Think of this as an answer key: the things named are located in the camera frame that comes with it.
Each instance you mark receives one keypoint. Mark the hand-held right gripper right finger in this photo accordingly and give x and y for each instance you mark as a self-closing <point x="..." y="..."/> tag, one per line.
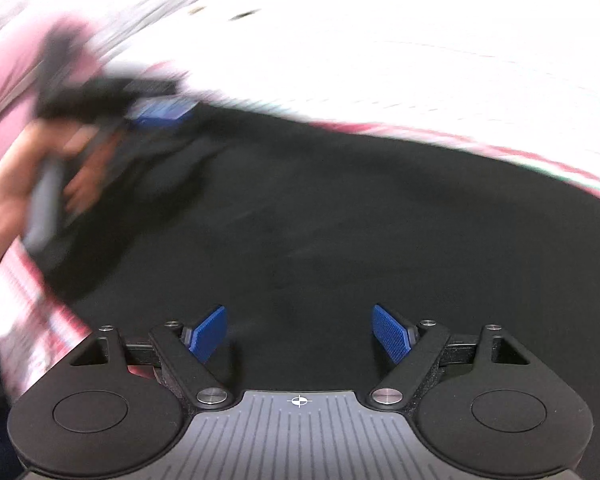
<point x="391" y="334"/>

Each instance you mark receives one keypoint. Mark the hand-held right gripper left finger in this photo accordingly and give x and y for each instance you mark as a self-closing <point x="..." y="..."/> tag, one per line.
<point x="209" y="335"/>

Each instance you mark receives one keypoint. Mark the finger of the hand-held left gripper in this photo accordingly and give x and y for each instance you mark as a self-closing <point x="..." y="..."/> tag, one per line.
<point x="162" y="110"/>

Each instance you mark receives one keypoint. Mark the black pants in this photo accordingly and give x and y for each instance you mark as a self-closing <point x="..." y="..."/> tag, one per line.
<point x="355" y="220"/>

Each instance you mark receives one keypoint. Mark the person's left hand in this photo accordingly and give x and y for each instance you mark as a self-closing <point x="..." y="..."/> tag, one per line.
<point x="10" y="180"/>

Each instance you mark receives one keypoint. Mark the pink pillow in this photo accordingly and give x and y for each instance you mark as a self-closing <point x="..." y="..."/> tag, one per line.
<point x="15" y="75"/>

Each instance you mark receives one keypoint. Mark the patterned pink green blanket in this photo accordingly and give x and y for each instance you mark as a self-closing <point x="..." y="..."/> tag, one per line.
<point x="380" y="60"/>

